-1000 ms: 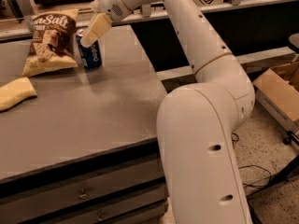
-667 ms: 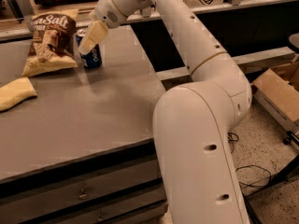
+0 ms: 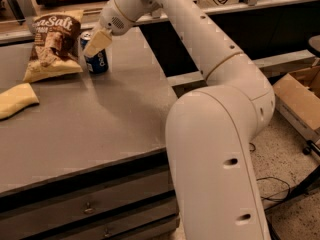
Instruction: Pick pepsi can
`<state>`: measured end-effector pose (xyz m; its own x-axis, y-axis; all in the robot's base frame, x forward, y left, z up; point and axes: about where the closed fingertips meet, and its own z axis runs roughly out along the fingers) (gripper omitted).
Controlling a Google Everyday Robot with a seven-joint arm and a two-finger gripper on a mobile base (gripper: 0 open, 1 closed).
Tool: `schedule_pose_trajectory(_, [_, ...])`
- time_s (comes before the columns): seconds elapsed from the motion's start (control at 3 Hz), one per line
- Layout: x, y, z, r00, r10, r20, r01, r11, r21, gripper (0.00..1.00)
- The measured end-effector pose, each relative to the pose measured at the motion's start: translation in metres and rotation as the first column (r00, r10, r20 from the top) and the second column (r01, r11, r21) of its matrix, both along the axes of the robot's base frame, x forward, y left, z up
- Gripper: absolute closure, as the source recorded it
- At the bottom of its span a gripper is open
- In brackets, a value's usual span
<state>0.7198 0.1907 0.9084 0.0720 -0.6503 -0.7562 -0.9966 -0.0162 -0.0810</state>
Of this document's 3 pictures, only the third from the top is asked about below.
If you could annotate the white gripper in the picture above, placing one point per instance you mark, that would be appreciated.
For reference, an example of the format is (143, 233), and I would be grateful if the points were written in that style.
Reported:
(111, 17)

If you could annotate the blue pepsi can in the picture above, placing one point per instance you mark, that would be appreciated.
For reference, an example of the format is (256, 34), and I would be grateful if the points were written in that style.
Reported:
(97, 64)

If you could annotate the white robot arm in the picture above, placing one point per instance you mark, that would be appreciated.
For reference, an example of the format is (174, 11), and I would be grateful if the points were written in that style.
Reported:
(208, 130)

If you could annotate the brown sea salt chip bag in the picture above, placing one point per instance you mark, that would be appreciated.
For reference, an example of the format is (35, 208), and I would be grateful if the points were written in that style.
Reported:
(53, 52)

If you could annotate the yellow sponge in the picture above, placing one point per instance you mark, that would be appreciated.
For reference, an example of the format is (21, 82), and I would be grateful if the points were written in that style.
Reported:
(16, 99)

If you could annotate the grey drawer cabinet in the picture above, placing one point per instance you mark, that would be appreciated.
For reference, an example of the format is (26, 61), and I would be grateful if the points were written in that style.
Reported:
(89, 161)

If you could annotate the cardboard box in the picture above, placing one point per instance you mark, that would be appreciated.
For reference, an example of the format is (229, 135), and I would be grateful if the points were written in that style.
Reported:
(298, 100)

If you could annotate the grey metal rail frame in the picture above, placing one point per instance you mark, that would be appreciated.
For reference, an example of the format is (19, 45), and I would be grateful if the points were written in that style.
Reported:
(220, 60)

